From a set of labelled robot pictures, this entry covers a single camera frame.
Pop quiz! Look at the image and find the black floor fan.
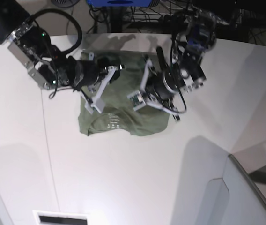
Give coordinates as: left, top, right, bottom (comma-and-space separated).
51, 0, 79, 8

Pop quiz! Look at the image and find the blue bin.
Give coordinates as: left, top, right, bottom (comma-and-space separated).
88, 0, 151, 7

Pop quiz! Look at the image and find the white label with black bar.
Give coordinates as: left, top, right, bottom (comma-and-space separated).
33, 210, 90, 225

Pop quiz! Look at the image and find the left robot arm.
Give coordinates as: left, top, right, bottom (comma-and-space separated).
146, 0, 266, 102

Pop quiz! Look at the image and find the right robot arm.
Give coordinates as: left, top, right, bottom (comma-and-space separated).
0, 0, 124, 98

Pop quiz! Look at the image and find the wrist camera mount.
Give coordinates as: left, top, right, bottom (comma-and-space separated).
80, 52, 126, 115
127, 57, 187, 121

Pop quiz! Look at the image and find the green t-shirt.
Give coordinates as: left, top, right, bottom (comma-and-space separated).
78, 52, 170, 136

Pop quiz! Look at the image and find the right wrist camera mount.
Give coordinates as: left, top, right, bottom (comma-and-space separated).
80, 52, 126, 115

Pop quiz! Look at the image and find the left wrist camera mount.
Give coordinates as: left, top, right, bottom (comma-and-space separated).
127, 57, 187, 121

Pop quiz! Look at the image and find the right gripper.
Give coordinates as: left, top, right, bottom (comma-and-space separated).
67, 56, 121, 90

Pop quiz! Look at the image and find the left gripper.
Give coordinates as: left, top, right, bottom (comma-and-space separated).
147, 70, 178, 101

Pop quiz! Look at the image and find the grey metal table-side rail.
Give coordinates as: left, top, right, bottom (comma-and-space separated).
227, 154, 266, 225

